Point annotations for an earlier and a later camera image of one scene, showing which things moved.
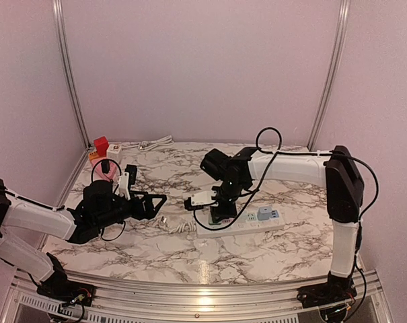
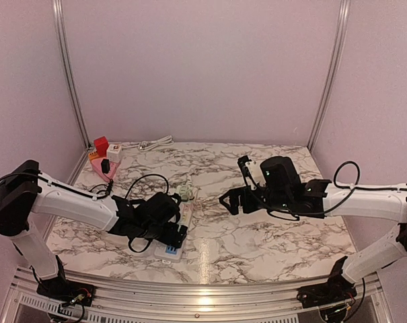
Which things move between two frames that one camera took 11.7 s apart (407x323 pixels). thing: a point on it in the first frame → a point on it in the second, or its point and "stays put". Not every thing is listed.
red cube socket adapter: (101, 145) stays put
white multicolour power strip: (247, 221) → (165, 252)
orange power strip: (94, 155) stays put
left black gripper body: (136, 212) → (169, 238)
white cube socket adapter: (114, 152) stays put
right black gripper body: (230, 193) → (252, 205)
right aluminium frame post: (334, 73) stays put
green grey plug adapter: (211, 222) → (184, 192)
